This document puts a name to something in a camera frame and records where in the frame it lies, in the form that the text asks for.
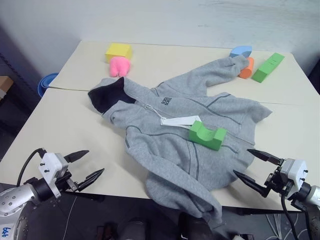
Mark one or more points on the blue curved foam block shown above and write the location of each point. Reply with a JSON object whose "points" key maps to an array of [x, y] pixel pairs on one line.
{"points": [[240, 51]]}

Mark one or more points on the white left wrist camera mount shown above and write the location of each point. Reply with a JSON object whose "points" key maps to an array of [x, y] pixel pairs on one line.
{"points": [[51, 165]]}

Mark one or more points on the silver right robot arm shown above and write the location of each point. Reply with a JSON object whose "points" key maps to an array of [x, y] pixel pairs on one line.
{"points": [[311, 196]]}

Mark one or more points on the orange foam cylinder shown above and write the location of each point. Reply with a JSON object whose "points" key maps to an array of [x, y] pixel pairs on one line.
{"points": [[247, 70]]}

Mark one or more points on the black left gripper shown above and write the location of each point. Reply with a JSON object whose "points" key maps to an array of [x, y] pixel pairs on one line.
{"points": [[65, 183]]}

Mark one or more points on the green arch foam block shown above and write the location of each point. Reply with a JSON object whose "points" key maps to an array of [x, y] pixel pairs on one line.
{"points": [[207, 140]]}

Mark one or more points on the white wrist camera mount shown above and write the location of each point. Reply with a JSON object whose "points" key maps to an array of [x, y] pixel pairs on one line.
{"points": [[295, 171], [51, 165]]}

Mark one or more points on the long green foam block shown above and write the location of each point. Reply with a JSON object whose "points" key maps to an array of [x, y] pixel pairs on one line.
{"points": [[267, 67]]}

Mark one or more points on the white paper hang tag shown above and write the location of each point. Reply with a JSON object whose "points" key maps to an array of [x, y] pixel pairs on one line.
{"points": [[178, 121]]}

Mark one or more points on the grey zip hoodie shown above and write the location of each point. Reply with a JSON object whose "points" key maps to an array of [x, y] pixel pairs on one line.
{"points": [[162, 150]]}

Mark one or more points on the dark rounded shape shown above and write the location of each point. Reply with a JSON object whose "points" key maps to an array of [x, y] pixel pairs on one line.
{"points": [[135, 230]]}

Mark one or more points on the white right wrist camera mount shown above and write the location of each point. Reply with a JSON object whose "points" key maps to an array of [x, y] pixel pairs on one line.
{"points": [[295, 171]]}

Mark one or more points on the brown cardboard box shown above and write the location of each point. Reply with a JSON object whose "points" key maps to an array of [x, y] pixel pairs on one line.
{"points": [[4, 83]]}

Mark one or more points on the yellow foam cube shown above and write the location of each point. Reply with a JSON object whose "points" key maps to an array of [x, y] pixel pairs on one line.
{"points": [[117, 51]]}

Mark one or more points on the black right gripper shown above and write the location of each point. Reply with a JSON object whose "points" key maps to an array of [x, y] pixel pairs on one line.
{"points": [[278, 183]]}

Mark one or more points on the blue round tub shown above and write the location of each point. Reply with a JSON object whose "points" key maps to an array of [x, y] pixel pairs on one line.
{"points": [[46, 81]]}

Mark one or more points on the pink arch foam block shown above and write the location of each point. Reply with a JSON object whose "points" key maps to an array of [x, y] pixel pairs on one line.
{"points": [[119, 65]]}

